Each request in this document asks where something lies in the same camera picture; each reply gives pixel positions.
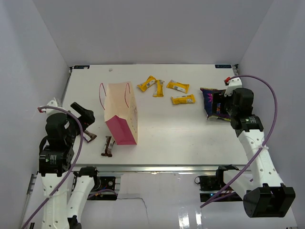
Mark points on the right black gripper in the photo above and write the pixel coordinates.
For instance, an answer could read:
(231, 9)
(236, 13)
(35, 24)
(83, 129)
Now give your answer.
(232, 96)

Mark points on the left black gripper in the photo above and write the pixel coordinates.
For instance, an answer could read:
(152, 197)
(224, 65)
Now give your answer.
(86, 117)

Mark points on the purple candy snack bag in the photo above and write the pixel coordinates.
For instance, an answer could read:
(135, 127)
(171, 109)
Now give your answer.
(213, 106)

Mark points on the brown chocolate bar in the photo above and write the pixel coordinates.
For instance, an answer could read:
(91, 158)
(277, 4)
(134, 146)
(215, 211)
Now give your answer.
(88, 136)
(107, 150)

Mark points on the yellow snack bar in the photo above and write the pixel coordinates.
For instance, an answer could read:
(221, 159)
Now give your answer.
(186, 99)
(147, 84)
(178, 86)
(159, 89)

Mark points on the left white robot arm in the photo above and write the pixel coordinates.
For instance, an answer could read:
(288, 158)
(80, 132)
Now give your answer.
(56, 161)

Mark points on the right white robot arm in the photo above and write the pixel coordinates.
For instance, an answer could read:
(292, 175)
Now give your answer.
(266, 195)

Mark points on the pink cream paper bag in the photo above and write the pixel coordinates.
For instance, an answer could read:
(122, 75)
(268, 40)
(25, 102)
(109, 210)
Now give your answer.
(120, 111)

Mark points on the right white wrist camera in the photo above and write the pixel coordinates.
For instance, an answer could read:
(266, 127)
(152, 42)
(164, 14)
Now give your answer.
(232, 83)

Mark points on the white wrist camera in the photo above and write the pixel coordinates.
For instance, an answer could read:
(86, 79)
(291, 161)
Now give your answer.
(232, 83)
(54, 103)

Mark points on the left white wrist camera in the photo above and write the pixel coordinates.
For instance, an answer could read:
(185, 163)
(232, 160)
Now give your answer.
(54, 103)

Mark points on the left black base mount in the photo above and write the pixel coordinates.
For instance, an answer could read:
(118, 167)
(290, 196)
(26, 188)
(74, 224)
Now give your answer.
(104, 182)

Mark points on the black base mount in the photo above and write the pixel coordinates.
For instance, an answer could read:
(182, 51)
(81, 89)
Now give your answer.
(209, 185)
(104, 182)

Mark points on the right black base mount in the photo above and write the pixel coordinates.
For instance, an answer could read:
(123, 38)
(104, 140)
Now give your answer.
(209, 185)

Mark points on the aluminium front rail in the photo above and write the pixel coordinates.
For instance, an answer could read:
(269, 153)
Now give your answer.
(153, 168)

